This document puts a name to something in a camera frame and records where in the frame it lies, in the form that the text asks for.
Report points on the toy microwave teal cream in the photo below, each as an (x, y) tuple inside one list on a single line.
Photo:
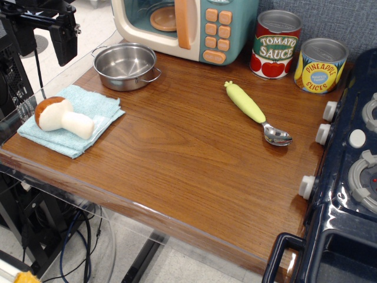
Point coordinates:
[(212, 32)]

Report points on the black table leg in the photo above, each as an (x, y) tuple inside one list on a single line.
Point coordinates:
[(144, 258)]

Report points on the plush mushroom toy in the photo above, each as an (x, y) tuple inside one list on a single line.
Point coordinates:
[(58, 113)]

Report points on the tomato sauce can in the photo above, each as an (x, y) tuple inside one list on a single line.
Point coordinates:
[(276, 37)]

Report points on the green handled metal spoon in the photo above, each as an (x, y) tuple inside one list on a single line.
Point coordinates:
[(247, 105)]

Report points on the stainless steel pan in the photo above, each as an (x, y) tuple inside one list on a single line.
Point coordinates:
[(125, 66)]

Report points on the light blue folded cloth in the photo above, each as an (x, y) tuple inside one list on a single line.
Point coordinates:
[(103, 110)]

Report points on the pineapple slices can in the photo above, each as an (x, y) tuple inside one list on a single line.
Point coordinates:
[(320, 65)]

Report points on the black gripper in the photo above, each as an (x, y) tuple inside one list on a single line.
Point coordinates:
[(20, 18)]

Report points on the dark blue toy stove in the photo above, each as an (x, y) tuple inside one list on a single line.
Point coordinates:
[(339, 243)]

